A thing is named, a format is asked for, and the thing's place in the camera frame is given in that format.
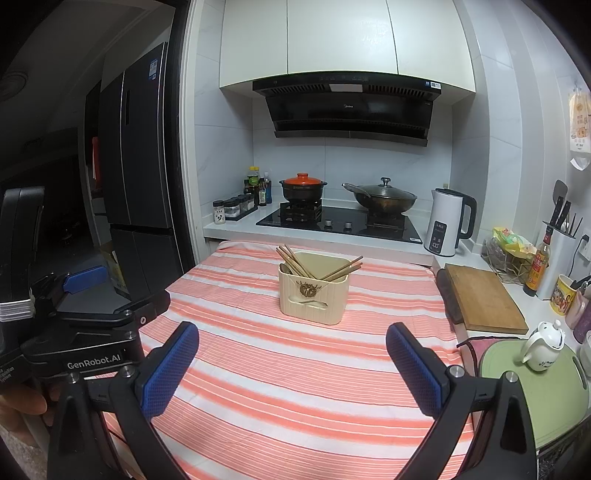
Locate black refrigerator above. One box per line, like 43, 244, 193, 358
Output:
95, 43, 195, 300

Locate white upper cabinets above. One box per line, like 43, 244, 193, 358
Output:
219, 0, 476, 105

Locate white electric kettle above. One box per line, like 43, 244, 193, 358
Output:
424, 188, 478, 258

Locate white knife holder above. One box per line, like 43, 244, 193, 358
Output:
537, 221, 578, 300

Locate black pot orange lid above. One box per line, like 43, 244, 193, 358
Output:
280, 173, 328, 202

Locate thin wooden chopstick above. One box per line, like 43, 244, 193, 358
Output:
322, 259, 363, 282
327, 263, 363, 282

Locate large steel spoon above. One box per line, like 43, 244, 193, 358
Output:
297, 300, 328, 310

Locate striped pink white tablecloth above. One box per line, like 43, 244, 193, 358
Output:
91, 240, 477, 480

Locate long wooden chopstick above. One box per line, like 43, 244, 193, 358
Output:
276, 247, 308, 278

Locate brown wooden chopstick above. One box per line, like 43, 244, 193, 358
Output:
283, 244, 317, 279

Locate left hand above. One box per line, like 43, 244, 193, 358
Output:
1, 385, 61, 434

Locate brown sauce bottle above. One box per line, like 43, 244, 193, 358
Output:
523, 226, 553, 297

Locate black range hood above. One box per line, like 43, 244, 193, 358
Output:
252, 71, 442, 147

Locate green mat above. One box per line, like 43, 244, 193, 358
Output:
480, 340, 589, 448

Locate white teapot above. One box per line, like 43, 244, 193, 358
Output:
519, 319, 565, 373

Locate black wok pan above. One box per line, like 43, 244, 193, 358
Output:
342, 177, 417, 215

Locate wooden cutting board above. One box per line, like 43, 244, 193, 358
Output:
436, 264, 529, 336

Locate beige utensil holder box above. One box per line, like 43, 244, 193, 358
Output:
277, 251, 349, 326

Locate wire basket with packets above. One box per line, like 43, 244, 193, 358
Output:
481, 227, 537, 284

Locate yellow printed cup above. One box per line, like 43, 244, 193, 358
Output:
550, 274, 577, 317

